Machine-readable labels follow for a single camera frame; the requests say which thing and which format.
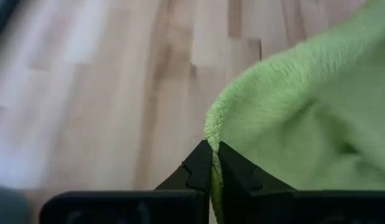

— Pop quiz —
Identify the lime green microfiber towel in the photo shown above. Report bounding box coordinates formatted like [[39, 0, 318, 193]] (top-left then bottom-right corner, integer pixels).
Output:
[[204, 0, 385, 224]]

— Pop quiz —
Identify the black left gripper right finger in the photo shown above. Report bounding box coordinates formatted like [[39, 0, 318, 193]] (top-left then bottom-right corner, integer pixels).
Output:
[[217, 141, 385, 224]]

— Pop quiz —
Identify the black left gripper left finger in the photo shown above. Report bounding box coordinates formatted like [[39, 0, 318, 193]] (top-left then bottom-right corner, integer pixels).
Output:
[[39, 139, 214, 224]]

